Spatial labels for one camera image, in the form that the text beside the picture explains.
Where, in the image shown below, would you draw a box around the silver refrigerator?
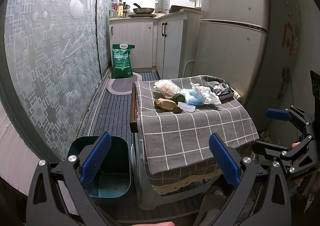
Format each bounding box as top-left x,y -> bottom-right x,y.
193,0 -> 270,103

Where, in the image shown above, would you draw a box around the frosted patterned sliding door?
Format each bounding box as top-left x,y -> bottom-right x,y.
4,0 -> 111,159

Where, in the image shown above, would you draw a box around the white tissue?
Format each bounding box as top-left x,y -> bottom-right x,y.
190,82 -> 221,106

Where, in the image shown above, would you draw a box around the walnut shell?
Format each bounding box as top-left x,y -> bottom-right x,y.
172,106 -> 183,114

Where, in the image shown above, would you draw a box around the frying pan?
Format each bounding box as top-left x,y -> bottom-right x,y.
133,3 -> 154,14

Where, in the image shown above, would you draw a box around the oval grey floor mat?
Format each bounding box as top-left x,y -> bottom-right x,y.
107,72 -> 142,95

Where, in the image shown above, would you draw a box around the bottles on counter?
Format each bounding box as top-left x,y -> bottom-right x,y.
110,0 -> 130,18

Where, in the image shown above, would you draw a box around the brown bread piece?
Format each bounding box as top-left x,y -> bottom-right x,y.
155,98 -> 177,111

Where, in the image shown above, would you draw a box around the white kitchen cabinet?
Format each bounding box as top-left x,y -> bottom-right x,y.
109,8 -> 201,78

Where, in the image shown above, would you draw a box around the grey checked tablecloth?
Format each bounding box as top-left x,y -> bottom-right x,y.
135,81 -> 259,175

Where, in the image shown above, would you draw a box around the wooden table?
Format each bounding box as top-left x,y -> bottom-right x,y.
130,83 -> 138,133

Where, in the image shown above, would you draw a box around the teal trash bin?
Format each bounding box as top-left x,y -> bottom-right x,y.
68,133 -> 131,201

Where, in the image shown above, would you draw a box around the green rice bag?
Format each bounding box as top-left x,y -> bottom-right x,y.
111,44 -> 135,79

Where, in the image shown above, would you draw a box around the person right hand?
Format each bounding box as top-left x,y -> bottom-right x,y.
291,141 -> 304,187

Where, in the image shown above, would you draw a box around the bag with beige contents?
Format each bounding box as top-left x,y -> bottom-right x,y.
153,80 -> 181,99

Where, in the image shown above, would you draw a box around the white plastic cap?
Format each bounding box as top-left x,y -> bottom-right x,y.
177,101 -> 196,113

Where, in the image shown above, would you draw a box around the green round lid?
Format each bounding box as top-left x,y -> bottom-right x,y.
172,93 -> 185,104

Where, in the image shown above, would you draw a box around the striped blue floor rug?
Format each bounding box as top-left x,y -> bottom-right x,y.
91,71 -> 161,146

